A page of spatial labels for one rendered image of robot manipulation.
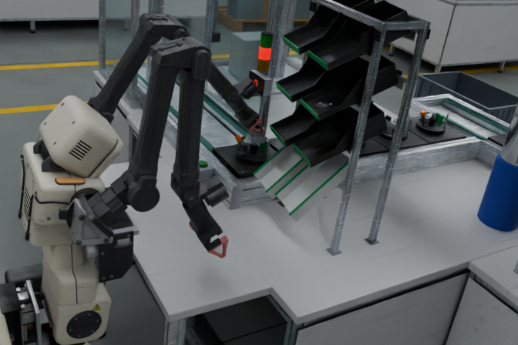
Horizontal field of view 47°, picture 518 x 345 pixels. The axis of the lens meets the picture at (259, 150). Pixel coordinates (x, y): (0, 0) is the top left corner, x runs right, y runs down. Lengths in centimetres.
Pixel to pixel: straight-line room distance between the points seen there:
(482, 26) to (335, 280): 574
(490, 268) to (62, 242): 142
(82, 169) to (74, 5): 560
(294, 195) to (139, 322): 124
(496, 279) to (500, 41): 577
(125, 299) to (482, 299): 170
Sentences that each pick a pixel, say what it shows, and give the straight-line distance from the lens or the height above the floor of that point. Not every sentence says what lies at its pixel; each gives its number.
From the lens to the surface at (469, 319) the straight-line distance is 233.
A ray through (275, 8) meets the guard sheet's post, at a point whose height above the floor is 152.
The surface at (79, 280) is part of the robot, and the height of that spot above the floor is 89.
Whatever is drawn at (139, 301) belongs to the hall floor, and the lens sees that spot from 310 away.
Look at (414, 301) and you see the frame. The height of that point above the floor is 75.
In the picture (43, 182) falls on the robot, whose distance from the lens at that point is 161.
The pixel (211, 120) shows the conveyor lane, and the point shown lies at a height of 92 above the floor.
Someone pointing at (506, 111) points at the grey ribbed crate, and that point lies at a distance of 398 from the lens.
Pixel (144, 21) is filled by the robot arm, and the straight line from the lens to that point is 183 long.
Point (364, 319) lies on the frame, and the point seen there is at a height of 75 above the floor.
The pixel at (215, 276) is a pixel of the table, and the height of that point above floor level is 86.
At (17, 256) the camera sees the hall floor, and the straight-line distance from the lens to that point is 344.
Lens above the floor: 204
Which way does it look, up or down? 26 degrees down
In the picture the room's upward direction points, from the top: 8 degrees clockwise
